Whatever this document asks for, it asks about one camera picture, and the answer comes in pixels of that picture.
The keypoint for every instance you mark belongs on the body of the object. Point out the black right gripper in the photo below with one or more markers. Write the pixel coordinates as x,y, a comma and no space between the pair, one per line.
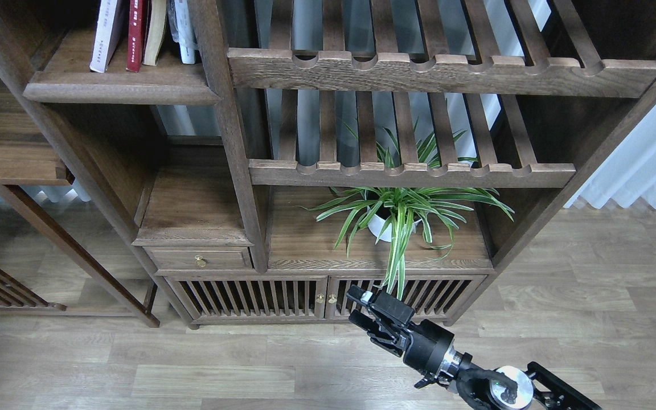
425,347

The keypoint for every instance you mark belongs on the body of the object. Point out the red cover book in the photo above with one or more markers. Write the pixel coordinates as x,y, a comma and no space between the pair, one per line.
137,24

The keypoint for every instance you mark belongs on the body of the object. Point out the white purple cover book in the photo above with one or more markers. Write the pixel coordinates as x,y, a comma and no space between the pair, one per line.
112,16

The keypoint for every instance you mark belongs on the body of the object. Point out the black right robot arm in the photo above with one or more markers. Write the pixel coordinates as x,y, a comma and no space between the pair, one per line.
508,387

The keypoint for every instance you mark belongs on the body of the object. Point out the white plant pot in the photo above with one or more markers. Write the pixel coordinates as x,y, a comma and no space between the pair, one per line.
377,222

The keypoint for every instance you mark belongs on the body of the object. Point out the green spider plant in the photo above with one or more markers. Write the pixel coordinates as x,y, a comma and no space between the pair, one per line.
438,208

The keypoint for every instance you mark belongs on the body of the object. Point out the brass drawer knob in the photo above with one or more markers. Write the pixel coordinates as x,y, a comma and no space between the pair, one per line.
200,262

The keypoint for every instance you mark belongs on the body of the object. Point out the dark wooden bookshelf unit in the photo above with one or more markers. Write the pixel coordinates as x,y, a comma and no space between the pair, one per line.
213,158

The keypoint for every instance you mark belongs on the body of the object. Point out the upright white book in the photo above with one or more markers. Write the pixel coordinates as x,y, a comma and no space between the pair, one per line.
185,32

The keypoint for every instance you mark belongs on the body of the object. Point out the upright cream paged book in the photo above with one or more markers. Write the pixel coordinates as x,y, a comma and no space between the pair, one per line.
155,31

